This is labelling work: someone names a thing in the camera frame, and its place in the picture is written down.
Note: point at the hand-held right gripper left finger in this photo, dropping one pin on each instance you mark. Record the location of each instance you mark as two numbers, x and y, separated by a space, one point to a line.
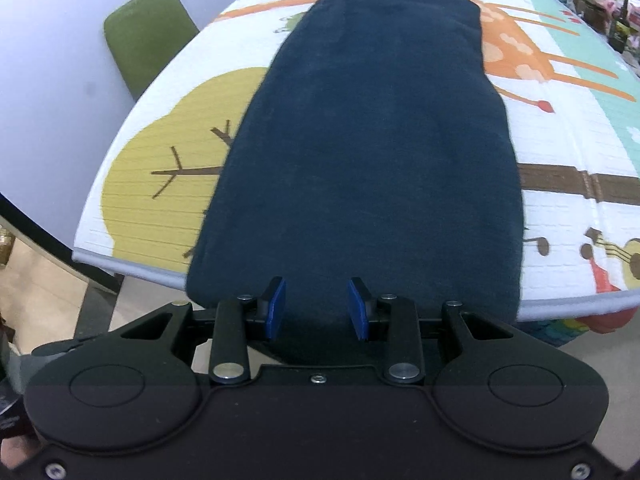
276 310

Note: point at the cartoon print play mat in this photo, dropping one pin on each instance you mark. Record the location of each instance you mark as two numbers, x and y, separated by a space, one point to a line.
575 125

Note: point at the dark glass bottle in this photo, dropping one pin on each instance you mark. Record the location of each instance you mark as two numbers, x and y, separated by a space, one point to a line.
619 27

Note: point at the dark blue jeans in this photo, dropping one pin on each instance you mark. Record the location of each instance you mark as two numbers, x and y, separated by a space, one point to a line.
375 135

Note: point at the black door frame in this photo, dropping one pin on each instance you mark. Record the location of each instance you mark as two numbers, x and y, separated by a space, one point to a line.
50 250

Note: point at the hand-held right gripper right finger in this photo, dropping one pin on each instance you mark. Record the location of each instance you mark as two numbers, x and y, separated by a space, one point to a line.
357 310

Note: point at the green chair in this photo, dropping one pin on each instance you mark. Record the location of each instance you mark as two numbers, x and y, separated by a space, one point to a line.
145 40

